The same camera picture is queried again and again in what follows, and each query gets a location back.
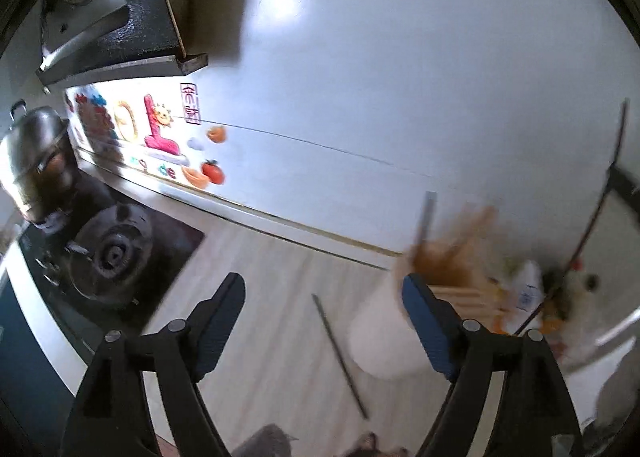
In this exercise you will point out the light wooden stand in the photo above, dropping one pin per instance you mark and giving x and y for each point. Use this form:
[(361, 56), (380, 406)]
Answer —
[(470, 299)]

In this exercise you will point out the black gas burner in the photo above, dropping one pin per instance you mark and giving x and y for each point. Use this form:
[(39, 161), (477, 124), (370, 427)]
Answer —
[(112, 252)]

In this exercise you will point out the teal cabinet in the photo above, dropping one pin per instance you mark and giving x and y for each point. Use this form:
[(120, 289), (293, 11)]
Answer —
[(25, 367)]

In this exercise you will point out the steel cooking pot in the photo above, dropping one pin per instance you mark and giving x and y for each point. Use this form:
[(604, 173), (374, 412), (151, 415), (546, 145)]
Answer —
[(35, 162)]

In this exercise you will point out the white utensil holder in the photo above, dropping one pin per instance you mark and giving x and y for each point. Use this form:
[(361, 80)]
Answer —
[(380, 337)]

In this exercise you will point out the colourful wall sticker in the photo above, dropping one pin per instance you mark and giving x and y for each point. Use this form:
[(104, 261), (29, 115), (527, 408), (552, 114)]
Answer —
[(150, 132)]

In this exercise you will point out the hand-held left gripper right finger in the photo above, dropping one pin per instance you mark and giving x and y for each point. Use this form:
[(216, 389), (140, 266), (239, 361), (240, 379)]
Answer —
[(425, 327)]

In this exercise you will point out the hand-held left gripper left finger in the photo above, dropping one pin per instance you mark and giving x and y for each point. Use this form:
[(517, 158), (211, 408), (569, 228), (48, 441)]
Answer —
[(220, 332)]

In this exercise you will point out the grey fabric item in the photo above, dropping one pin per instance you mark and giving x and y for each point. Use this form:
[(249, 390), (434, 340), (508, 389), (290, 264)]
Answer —
[(265, 442)]

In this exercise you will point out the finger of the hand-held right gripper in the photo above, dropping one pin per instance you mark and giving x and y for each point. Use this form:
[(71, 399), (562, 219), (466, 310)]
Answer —
[(625, 187)]

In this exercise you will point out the black glass stovetop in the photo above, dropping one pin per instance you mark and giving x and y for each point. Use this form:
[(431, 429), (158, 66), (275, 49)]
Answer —
[(165, 242)]

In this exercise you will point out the white blue-label packet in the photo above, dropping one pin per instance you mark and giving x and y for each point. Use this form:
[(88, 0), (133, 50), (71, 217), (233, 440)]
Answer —
[(526, 292)]

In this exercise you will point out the black range hood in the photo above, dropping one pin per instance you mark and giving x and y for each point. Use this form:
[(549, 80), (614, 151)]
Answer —
[(125, 22)]

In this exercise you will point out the striped cat print mat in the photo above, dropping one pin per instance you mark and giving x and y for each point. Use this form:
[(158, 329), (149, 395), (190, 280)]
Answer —
[(280, 337)]

